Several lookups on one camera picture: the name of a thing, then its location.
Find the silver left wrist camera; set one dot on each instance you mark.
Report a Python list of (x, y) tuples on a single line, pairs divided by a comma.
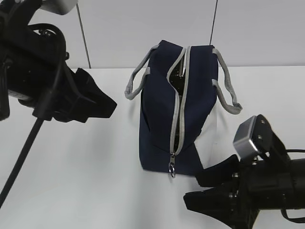
[(60, 7)]

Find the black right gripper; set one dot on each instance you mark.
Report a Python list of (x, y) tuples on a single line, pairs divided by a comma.
[(229, 203)]

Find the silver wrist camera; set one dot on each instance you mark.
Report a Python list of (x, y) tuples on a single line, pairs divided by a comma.
[(253, 137), (60, 7)]

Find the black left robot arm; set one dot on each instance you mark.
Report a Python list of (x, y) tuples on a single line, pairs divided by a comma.
[(33, 67)]

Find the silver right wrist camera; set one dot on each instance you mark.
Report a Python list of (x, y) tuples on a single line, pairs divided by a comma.
[(253, 137)]

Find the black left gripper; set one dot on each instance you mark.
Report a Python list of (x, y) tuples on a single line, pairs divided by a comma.
[(77, 98)]

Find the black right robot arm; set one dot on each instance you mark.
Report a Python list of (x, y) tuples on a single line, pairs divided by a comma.
[(278, 183)]

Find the navy blue lunch bag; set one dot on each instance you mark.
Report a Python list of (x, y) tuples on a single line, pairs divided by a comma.
[(179, 87)]

